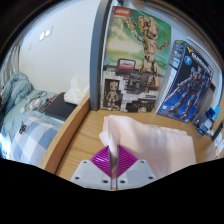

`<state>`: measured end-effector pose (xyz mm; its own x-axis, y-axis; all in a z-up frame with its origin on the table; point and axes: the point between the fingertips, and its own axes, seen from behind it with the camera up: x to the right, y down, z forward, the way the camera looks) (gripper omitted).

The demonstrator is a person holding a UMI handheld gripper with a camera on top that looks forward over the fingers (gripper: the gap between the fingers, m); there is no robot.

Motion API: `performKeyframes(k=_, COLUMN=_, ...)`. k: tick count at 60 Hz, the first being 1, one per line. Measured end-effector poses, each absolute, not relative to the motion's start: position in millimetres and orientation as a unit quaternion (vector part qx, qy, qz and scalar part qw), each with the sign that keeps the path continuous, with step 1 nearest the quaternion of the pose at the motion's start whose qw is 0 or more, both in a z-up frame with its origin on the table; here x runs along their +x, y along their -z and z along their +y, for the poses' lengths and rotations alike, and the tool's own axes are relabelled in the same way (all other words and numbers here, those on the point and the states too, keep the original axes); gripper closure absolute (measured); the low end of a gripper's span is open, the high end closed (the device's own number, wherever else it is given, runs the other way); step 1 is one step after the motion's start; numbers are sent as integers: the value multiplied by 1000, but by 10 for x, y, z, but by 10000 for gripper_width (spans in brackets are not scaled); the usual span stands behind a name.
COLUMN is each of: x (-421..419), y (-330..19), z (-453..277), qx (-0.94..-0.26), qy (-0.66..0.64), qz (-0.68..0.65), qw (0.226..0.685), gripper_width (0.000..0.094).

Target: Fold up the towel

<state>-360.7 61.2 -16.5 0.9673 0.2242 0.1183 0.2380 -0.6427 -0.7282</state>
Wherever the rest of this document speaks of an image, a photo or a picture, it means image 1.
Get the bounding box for blue checked pillow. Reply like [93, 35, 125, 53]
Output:
[8, 114, 63, 168]

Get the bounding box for white wall switch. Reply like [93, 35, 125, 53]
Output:
[39, 26, 54, 42]

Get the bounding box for black laptop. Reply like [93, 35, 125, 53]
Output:
[43, 92, 78, 122]

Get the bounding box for blue robot model kit box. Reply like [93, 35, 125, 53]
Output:
[155, 39, 215, 124]

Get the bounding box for bed with light blue sheet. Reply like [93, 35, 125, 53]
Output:
[0, 71, 79, 168]

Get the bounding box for pink towel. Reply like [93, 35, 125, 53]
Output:
[98, 114, 198, 179]

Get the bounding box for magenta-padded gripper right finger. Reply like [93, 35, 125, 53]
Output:
[116, 144, 158, 191]

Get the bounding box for white plastic bag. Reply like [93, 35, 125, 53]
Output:
[63, 76, 91, 106]

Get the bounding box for green tree-figure toy box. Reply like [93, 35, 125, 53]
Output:
[100, 5, 172, 114]

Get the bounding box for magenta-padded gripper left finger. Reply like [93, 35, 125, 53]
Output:
[70, 144, 114, 192]

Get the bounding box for grey metal desk frame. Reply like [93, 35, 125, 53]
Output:
[89, 0, 113, 112]

